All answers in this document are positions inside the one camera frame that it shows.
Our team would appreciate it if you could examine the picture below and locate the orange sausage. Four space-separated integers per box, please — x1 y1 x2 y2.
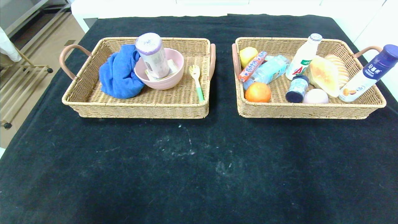
238 51 268 83

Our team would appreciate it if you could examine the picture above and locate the purple garbage bag roll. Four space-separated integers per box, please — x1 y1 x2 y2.
135 33 171 79

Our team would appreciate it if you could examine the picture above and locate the yellow lemon toy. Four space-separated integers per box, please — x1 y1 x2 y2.
239 47 258 68

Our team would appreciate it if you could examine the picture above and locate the white milk bottle green label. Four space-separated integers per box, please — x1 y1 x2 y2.
285 33 323 81

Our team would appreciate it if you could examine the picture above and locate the pale pink round bun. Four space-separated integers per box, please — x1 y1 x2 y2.
303 89 329 104

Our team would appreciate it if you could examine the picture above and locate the croissant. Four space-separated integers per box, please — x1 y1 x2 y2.
308 55 341 98

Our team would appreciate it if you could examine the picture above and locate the white card box blue logo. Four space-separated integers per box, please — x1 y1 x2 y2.
145 59 178 82

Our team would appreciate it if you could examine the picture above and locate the pink bowl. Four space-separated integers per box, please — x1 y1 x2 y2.
134 48 185 91

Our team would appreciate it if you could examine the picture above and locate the orange fruit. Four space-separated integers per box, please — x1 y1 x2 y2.
245 82 271 103

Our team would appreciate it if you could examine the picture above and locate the water bottle light blue label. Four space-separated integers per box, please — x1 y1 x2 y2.
243 55 289 91

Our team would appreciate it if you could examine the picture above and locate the blue cloth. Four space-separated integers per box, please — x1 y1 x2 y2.
99 44 145 99

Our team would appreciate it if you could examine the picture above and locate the small dark blue jar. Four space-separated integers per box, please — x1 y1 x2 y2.
285 75 310 103

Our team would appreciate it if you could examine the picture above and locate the white table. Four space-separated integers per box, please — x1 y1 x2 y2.
71 0 342 33

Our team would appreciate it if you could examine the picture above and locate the striped long bread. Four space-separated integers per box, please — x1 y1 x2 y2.
325 55 350 88

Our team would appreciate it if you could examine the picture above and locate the white bottle with blue cap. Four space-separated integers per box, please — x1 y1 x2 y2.
338 44 398 103

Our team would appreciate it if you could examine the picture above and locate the wooden rolling rack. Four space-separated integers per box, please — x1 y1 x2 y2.
0 50 53 129

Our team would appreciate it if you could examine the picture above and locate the white hanging cloth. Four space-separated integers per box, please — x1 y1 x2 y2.
0 27 22 62

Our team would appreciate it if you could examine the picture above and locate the wicker basket with pink handles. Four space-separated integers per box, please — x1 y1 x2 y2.
232 37 387 120
59 37 216 119

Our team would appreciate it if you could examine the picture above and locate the yellow fork with green handle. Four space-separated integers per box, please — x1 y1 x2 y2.
189 65 205 103

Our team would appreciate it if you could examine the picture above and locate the grey metal shelf frame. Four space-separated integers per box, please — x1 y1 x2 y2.
0 0 72 42

